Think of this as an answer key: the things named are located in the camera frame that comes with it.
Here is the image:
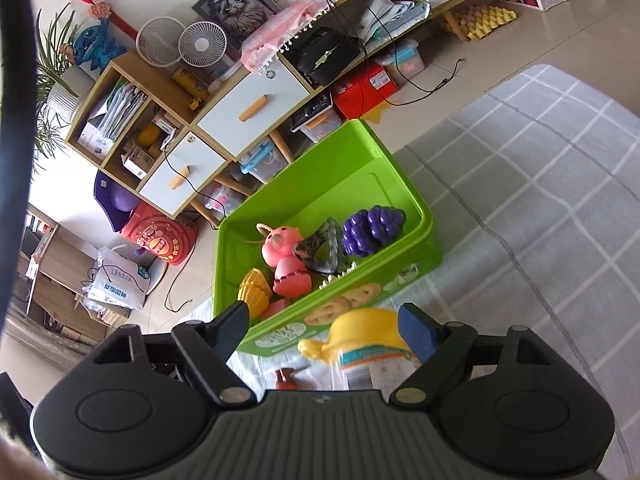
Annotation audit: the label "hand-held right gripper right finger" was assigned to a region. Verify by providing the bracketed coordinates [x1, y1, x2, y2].
[390, 302, 551, 406]

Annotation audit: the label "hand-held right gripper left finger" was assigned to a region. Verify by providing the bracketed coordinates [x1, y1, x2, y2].
[92, 301, 256, 407]

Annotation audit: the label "yellow toy corn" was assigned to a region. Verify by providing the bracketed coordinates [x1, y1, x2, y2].
[237, 268, 275, 321]

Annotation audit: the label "pink plastic block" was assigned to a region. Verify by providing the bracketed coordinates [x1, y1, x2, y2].
[262, 297, 293, 318]

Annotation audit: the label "pink rubber pig toy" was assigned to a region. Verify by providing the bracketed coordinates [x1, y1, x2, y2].
[256, 222, 313, 298]

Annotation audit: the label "brown translucent hair clip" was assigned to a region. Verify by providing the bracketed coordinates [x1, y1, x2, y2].
[292, 217, 346, 276]

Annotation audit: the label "purple toy grapes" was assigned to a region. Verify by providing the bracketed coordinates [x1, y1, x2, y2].
[341, 205, 407, 257]

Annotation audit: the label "green plastic box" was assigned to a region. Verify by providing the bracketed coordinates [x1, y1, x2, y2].
[212, 119, 443, 358]

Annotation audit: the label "red printed bucket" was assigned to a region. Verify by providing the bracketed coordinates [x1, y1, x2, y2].
[120, 202, 198, 266]

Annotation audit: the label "white shopping bag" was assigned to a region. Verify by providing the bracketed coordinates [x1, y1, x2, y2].
[82, 246, 153, 311]

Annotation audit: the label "clear storage box pink contents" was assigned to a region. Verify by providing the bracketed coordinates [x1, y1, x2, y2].
[205, 180, 251, 221]

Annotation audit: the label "wooden desk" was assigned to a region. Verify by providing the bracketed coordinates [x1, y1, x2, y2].
[15, 205, 131, 346]

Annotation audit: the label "grey checked cloth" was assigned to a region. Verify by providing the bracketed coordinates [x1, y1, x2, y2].
[227, 64, 640, 480]

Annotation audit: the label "purple plush toy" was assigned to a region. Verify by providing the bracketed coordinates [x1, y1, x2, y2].
[94, 170, 146, 233]

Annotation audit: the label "blue-lidded clear storage box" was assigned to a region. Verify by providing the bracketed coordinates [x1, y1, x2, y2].
[239, 140, 291, 183]

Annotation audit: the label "small cardboard carton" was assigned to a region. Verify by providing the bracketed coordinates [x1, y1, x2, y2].
[122, 146, 156, 178]

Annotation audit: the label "yellow round object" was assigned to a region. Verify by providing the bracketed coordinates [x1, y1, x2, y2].
[137, 122, 163, 148]

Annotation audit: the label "clear storage box dark contents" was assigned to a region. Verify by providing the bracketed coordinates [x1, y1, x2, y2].
[290, 91, 346, 143]

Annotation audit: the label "wooden cabinet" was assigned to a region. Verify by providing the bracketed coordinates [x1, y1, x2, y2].
[65, 0, 640, 226]

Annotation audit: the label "white shelf box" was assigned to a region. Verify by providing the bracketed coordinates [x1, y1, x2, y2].
[77, 115, 113, 158]

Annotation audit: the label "red cardboard box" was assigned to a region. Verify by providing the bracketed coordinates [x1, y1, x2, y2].
[332, 65, 399, 120]

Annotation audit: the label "stack of papers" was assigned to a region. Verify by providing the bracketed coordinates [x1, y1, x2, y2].
[97, 77, 148, 138]

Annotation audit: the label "yellow can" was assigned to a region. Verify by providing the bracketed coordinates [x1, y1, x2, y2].
[172, 66, 211, 101]

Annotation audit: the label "clear storage box colourful contents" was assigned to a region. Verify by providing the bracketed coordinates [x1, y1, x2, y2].
[377, 42, 426, 86]

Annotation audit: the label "white desk fan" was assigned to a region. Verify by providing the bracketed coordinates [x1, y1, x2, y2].
[178, 20, 236, 68]

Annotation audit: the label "black case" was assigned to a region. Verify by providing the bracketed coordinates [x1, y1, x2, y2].
[282, 25, 363, 87]

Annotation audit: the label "white fan guard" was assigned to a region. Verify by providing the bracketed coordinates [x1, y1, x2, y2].
[136, 16, 186, 67]

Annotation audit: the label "pink tasselled cloth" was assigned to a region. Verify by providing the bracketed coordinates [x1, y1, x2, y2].
[240, 0, 416, 68]

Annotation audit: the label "green potted plant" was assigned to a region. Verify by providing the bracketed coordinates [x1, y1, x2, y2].
[32, 2, 101, 161]

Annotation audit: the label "blue plush figure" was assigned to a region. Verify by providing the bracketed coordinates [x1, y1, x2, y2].
[62, 15, 126, 71]

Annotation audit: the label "stack of folded cloths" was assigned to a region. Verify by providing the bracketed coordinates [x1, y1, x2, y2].
[357, 0, 431, 48]

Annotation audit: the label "yellow egg tray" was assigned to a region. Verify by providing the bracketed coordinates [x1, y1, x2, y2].
[442, 5, 516, 41]

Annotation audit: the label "framed cat picture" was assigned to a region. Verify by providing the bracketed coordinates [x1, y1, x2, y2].
[192, 0, 281, 46]

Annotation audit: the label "black floor cable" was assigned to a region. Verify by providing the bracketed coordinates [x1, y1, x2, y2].
[165, 260, 218, 313]

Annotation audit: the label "white drawer wooden handle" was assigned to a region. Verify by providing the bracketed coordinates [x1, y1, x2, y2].
[137, 132, 228, 216]
[195, 62, 311, 161]

